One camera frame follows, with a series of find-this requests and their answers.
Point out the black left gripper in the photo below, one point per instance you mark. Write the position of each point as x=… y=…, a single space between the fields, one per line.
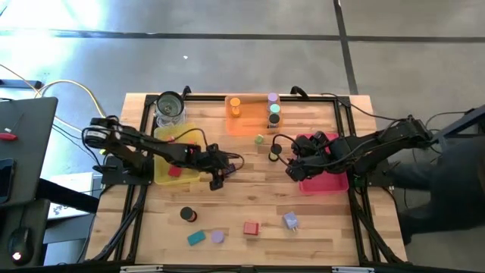
x=216 y=161

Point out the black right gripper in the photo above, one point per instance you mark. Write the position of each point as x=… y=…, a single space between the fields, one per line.
x=314 y=151

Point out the blue digital clock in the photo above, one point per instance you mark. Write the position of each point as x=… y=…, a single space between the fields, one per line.
x=232 y=168

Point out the black-capped hourglass green sand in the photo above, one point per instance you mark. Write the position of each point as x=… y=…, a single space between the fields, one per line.
x=276 y=149

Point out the dark red square charger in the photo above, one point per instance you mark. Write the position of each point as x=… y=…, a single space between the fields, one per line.
x=175 y=171

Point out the red and white charger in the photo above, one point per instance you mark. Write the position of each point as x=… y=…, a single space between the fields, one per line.
x=171 y=139

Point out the black-capped hourglass blue sand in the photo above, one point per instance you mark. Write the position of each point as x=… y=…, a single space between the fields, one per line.
x=274 y=118

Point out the teal-capped hourglass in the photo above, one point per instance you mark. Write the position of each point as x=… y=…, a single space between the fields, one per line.
x=275 y=108

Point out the lilac-capped hourglass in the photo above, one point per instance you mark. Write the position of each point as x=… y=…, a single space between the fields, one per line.
x=273 y=97
x=218 y=236

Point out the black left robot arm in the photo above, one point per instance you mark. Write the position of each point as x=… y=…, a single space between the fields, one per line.
x=151 y=146

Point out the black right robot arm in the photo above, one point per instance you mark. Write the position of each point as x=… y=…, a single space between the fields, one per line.
x=379 y=148

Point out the pink plastic bin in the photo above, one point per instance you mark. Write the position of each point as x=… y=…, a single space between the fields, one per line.
x=326 y=184

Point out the orange plastic bin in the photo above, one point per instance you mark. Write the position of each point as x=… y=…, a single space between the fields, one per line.
x=252 y=121

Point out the yellow plastic bin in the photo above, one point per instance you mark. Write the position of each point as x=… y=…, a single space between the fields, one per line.
x=161 y=172

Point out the black-capped hourglass red sand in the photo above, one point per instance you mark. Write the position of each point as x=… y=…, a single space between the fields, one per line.
x=186 y=213

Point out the white cup black rim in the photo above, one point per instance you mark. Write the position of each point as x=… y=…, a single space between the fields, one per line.
x=170 y=106

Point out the teal rectangular block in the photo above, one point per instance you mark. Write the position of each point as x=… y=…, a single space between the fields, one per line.
x=196 y=238

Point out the white paper sheet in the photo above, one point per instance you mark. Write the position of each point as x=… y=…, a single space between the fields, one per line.
x=72 y=186

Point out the grey metal stand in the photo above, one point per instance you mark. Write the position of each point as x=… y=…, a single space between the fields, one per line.
x=466 y=117

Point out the black side desk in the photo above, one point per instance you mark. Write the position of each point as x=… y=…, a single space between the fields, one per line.
x=30 y=151

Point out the black floor strip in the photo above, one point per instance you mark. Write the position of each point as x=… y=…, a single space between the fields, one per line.
x=22 y=83

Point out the black phone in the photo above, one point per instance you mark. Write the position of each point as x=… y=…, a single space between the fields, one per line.
x=5 y=182

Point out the black computer mouse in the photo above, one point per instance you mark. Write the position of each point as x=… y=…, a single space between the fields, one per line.
x=20 y=242

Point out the green wall charger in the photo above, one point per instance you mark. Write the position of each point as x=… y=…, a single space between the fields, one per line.
x=259 y=139

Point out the black aluminium rig frame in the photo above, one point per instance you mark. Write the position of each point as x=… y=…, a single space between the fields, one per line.
x=208 y=98

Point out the lavender wall charger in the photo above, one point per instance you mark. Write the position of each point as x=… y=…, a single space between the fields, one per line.
x=290 y=220

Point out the large red wall charger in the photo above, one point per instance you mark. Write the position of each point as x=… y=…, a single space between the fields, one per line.
x=251 y=228

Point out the white frame bracket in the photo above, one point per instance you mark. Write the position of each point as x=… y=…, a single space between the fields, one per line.
x=352 y=270
x=140 y=268

